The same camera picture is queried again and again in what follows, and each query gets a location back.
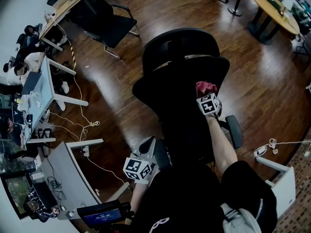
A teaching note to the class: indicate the person's right forearm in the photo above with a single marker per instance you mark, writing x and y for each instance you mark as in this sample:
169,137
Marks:
221,144

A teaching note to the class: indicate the pink cloth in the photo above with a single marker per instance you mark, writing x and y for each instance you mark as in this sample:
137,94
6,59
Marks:
204,87

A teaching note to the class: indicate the black visitor chair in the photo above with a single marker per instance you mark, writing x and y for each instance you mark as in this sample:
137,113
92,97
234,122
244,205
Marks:
109,28

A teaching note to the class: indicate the white power strip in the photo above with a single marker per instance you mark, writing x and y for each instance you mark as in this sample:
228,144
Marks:
260,151
86,151

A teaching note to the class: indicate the black chair armrest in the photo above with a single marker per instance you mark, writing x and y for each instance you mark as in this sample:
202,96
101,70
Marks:
162,154
234,130

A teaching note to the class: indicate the black stanchion post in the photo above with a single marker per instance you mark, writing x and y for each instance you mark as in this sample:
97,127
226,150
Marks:
234,11

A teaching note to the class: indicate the grey laptop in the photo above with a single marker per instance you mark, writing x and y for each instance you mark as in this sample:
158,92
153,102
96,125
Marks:
31,82

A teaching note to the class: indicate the round wooden table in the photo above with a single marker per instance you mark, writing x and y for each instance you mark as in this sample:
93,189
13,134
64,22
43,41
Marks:
267,8

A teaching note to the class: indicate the person's black shirt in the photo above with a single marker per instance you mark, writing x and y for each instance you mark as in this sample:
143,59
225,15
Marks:
182,198

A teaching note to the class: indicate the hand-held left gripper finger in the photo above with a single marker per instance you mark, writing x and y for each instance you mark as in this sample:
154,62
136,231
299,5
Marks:
153,152
136,150

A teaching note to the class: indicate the person's left forearm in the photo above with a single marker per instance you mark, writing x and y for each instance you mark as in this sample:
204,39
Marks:
138,195

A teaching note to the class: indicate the black mesh chair headrest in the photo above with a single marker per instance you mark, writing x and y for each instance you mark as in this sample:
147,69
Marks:
184,38

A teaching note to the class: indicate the black chair seat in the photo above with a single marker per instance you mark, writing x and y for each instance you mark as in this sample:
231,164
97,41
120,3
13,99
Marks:
184,135

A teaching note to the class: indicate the grey curved desk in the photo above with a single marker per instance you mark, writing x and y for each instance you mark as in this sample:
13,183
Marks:
68,178

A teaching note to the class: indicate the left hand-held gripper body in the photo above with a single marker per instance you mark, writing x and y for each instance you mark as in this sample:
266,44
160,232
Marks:
136,167

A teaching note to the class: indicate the black monitor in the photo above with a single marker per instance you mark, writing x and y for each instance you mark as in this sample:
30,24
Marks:
46,195
18,114

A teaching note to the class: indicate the long wooden desk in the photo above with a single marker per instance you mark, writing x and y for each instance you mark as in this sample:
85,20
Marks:
65,6

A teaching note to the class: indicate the light blue desk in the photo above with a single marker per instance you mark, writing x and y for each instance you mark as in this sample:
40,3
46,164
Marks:
43,91

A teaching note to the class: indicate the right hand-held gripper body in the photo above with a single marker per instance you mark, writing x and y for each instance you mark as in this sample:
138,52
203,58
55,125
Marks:
207,104

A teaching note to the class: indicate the white desk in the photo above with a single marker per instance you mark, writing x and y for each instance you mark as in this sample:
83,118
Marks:
283,190

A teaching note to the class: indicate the black display screen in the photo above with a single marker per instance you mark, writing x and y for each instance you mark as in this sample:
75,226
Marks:
102,215

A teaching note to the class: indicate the grey sling bag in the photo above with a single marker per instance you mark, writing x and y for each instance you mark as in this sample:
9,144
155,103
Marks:
235,222

